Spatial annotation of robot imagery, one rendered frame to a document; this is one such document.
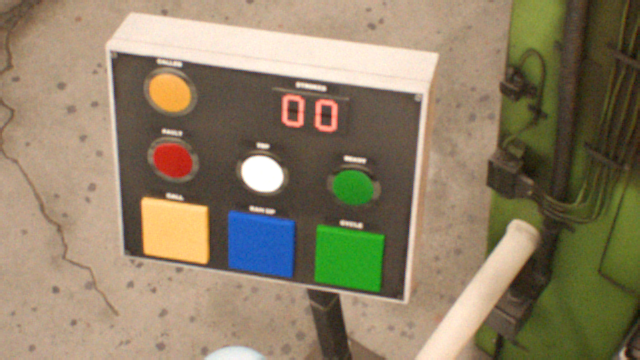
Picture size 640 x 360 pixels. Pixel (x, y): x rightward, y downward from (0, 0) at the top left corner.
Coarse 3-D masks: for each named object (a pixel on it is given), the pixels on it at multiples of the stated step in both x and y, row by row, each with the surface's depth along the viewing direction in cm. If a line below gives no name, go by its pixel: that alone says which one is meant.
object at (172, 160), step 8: (168, 144) 135; (160, 152) 136; (168, 152) 136; (176, 152) 135; (184, 152) 135; (160, 160) 136; (168, 160) 136; (176, 160) 136; (184, 160) 136; (160, 168) 137; (168, 168) 137; (176, 168) 136; (184, 168) 136; (168, 176) 137; (176, 176) 137; (184, 176) 137
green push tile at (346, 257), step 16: (320, 240) 137; (336, 240) 137; (352, 240) 136; (368, 240) 136; (384, 240) 136; (320, 256) 138; (336, 256) 138; (352, 256) 137; (368, 256) 137; (320, 272) 140; (336, 272) 139; (352, 272) 139; (368, 272) 138; (368, 288) 139
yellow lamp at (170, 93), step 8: (160, 80) 131; (168, 80) 130; (176, 80) 130; (152, 88) 131; (160, 88) 131; (168, 88) 131; (176, 88) 131; (184, 88) 131; (152, 96) 132; (160, 96) 132; (168, 96) 131; (176, 96) 131; (184, 96) 131; (160, 104) 132; (168, 104) 132; (176, 104) 132; (184, 104) 132
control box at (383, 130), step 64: (128, 64) 131; (192, 64) 129; (256, 64) 128; (320, 64) 128; (384, 64) 129; (128, 128) 135; (192, 128) 134; (256, 128) 132; (384, 128) 128; (128, 192) 140; (192, 192) 138; (256, 192) 136; (320, 192) 134; (384, 192) 133; (128, 256) 146; (384, 256) 137
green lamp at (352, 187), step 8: (344, 176) 132; (352, 176) 132; (360, 176) 132; (336, 184) 133; (344, 184) 133; (352, 184) 132; (360, 184) 132; (368, 184) 132; (336, 192) 134; (344, 192) 133; (352, 192) 133; (360, 192) 133; (368, 192) 133; (344, 200) 134; (352, 200) 134; (360, 200) 133; (368, 200) 133
